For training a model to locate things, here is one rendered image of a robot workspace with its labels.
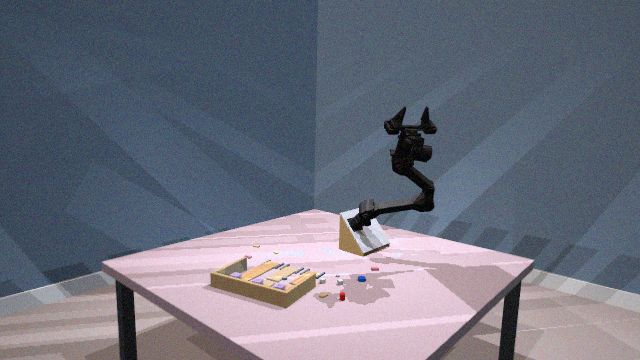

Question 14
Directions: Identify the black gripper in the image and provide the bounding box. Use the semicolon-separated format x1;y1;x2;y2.
384;107;437;147

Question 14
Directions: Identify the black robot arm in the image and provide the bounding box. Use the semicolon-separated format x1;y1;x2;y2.
347;133;435;231

